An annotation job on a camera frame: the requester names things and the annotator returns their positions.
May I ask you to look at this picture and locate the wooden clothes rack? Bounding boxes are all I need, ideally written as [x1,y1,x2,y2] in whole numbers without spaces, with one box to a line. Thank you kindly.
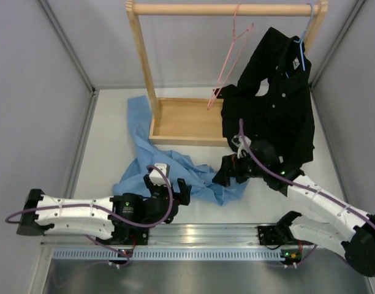
[126,1,328,147]

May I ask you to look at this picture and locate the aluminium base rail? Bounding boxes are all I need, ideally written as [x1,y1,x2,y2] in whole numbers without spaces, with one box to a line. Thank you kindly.
[40,222,375,246]

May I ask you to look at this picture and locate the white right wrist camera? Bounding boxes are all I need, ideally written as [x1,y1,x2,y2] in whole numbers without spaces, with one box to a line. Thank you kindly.
[231,135,251,159]

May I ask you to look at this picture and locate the blue wire hanger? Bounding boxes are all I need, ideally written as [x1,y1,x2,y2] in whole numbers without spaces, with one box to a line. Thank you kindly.
[283,3,314,79]

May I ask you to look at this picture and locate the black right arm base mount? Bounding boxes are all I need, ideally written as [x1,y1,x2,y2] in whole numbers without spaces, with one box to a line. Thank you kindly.
[257,211,301,249]

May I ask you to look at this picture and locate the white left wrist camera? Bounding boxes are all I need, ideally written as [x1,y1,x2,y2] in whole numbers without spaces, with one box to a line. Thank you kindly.
[147,163,171,186]

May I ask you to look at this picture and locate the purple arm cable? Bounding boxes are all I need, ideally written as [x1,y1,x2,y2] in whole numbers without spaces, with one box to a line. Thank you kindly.
[238,118,375,267]
[5,164,175,267]

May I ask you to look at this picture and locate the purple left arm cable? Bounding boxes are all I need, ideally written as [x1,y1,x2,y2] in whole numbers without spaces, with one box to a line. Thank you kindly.
[5,164,175,267]

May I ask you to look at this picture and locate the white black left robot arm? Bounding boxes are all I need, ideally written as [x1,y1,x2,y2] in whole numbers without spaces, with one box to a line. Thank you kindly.
[17,173,192,246]

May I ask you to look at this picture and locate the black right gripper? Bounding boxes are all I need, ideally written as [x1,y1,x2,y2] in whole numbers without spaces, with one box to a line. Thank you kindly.
[213,151,268,187]

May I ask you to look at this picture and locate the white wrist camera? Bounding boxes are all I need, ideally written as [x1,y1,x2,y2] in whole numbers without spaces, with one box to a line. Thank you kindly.
[147,163,171,186]
[231,135,251,159]

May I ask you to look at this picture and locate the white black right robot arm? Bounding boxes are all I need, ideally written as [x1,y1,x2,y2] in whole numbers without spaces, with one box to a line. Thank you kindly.
[213,135,375,277]

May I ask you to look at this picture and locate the light blue shirt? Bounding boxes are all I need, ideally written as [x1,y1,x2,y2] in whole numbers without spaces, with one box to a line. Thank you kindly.
[112,96,247,206]

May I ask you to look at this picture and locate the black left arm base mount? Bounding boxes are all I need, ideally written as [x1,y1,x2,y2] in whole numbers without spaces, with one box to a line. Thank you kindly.
[96,227,149,246]

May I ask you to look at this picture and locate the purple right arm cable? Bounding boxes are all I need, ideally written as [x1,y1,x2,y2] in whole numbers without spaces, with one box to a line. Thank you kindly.
[238,118,375,267]

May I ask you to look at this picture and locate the slotted grey cable duct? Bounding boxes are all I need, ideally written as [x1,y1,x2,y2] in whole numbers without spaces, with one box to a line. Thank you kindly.
[53,248,286,262]

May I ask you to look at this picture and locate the black shirt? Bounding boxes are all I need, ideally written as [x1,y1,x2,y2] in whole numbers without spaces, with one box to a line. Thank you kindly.
[218,27,315,167]

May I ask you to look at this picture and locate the pink wire hanger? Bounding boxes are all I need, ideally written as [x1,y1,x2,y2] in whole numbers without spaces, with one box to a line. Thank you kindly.
[206,2,255,111]

